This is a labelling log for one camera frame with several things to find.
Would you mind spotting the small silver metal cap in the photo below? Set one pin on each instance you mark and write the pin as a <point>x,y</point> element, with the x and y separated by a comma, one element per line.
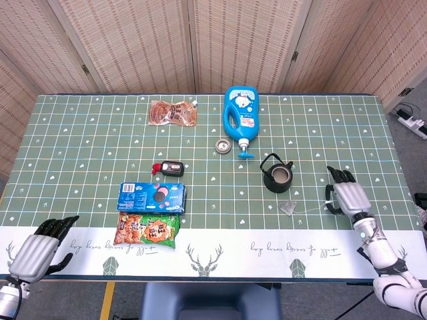
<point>223,146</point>

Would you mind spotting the blue Oreo cookie box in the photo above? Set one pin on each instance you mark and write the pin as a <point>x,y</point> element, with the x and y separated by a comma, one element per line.
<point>150,197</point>

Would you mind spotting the green grid deer tablecloth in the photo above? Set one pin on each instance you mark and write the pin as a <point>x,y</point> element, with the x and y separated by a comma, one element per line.
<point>100,156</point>

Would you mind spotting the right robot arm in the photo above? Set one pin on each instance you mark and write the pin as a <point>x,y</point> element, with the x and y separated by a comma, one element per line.
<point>383,250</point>

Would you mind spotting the black white floor object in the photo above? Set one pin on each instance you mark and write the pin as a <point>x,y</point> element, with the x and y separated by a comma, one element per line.
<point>422,203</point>

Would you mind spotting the small black red-capped bottle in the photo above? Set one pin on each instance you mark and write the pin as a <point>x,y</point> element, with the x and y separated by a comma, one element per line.
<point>171,168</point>

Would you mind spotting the blue pump detergent bottle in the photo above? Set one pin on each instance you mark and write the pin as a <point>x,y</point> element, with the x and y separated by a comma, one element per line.
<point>241,120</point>

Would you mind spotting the green orange snack bag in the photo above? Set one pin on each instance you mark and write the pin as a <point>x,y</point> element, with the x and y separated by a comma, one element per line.
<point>146,231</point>

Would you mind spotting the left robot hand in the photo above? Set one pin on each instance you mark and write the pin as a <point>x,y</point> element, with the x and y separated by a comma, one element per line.
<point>33,255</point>

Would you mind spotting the woven folding screen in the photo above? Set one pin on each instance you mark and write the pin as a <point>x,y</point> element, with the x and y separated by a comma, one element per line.
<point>140,43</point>

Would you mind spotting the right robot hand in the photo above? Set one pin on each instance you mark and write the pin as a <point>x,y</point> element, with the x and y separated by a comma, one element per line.
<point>352,196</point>

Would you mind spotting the white power strip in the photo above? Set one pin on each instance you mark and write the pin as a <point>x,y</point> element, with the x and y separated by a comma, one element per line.
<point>415,125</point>

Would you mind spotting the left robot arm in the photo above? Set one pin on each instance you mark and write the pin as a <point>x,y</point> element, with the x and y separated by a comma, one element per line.
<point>10,298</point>

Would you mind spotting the metal screen hinge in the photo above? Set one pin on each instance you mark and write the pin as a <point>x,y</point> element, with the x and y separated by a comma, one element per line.
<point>85,69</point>
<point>406,91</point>
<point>294,56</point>

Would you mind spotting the blue robot base seat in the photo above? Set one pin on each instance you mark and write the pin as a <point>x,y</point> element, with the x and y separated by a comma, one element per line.
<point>210,301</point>

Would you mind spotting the black iron teapot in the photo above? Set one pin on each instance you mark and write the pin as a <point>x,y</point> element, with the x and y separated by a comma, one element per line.
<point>277,178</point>

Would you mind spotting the brown spouted snack pouch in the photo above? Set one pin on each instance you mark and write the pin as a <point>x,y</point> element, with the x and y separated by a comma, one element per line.
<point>171,113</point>

